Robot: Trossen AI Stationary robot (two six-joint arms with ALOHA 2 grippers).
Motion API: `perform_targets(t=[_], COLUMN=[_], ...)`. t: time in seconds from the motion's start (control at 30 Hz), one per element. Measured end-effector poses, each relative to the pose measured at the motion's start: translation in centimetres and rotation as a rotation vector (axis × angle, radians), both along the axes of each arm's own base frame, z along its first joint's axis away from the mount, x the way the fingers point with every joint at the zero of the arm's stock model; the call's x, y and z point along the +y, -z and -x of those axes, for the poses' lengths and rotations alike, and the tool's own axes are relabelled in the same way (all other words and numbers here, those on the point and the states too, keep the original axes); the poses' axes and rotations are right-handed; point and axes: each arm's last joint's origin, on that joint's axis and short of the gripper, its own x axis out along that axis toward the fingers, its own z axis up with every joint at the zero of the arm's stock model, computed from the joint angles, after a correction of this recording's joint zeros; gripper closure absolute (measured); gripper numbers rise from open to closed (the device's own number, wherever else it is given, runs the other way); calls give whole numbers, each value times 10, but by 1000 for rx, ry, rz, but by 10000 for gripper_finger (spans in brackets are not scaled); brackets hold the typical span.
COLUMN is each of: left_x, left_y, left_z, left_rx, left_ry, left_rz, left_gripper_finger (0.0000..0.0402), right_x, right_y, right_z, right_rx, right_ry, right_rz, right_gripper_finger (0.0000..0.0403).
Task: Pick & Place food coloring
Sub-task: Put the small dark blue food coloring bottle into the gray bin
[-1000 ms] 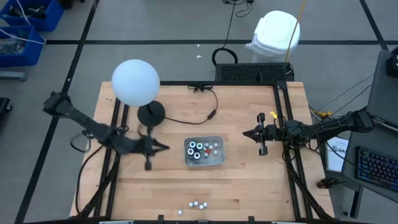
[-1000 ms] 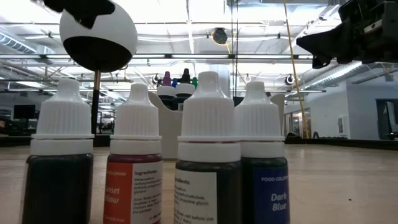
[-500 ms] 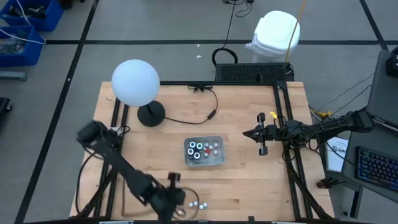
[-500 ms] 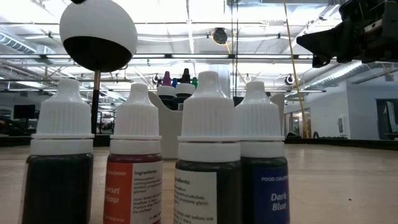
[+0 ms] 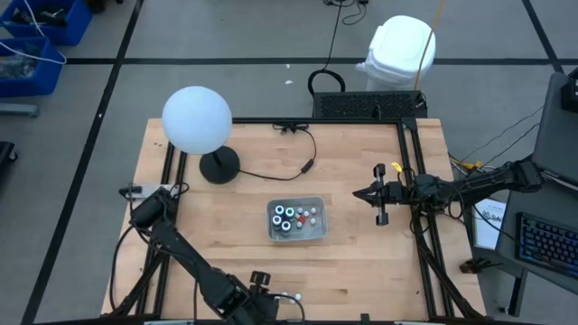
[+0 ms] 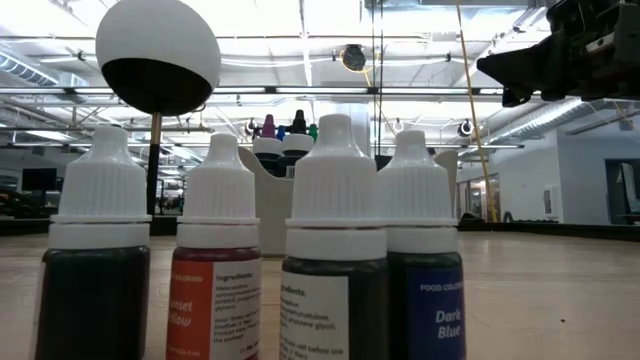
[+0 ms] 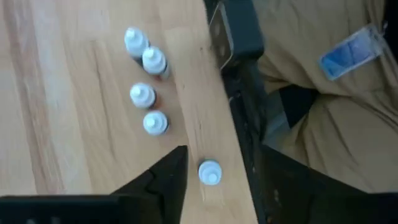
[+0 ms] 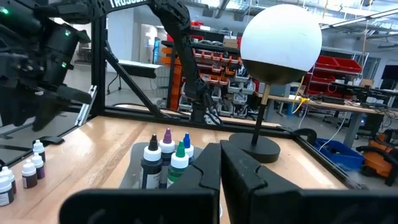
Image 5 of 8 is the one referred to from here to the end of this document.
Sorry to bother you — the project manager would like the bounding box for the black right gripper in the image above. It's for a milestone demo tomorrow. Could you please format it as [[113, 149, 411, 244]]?
[[352, 163, 411, 227]]

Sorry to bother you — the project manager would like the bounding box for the grey plastic tray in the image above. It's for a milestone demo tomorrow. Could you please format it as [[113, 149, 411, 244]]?
[[265, 194, 327, 243]]

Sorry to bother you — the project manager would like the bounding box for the black perforated computer case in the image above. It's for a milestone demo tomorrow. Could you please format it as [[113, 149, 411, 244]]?
[[311, 89, 429, 121]]

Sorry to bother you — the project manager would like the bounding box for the white printed paper sheet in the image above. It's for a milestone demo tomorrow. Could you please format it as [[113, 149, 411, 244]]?
[[472, 197, 508, 251]]

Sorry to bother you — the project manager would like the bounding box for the black brown clamp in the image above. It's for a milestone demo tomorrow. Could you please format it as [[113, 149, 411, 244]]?
[[459, 256, 498, 275]]

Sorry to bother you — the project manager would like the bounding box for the white lined trash bin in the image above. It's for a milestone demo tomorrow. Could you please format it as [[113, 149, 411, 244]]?
[[354, 14, 437, 91]]

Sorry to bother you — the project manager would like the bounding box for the grey desk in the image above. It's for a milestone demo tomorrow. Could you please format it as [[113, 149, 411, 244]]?
[[531, 71, 578, 184], [495, 167, 578, 317]]

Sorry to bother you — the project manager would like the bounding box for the backlit black keyboard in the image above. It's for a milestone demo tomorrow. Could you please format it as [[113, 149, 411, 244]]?
[[516, 211, 578, 277]]

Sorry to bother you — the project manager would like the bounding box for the white globe table lamp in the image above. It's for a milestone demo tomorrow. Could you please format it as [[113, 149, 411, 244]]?
[[161, 85, 242, 186]]

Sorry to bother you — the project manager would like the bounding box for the black desktop device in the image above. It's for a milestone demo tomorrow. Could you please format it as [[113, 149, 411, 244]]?
[[561, 67, 578, 113]]

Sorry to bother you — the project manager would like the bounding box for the blue storage bin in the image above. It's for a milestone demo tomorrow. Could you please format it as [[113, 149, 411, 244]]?
[[0, 36, 65, 98], [0, 0, 94, 47]]

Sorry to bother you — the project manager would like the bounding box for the grey metal bar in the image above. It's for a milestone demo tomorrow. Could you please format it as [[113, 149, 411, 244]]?
[[0, 104, 40, 117]]

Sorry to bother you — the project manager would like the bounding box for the black lamp power cable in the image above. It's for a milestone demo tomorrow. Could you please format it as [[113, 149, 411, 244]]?
[[238, 122, 318, 182]]

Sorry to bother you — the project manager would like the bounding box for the black aluminium table frame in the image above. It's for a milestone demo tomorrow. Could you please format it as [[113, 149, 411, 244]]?
[[102, 116, 487, 325]]

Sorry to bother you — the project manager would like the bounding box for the yellow wire bundle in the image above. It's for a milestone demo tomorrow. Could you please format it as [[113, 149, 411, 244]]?
[[451, 157, 484, 172]]

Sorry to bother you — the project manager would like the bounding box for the black floor cable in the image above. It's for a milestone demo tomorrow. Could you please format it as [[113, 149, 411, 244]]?
[[307, 0, 347, 97]]

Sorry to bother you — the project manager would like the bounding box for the yellow hanging cable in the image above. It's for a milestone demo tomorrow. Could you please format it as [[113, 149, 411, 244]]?
[[414, 0, 447, 90]]

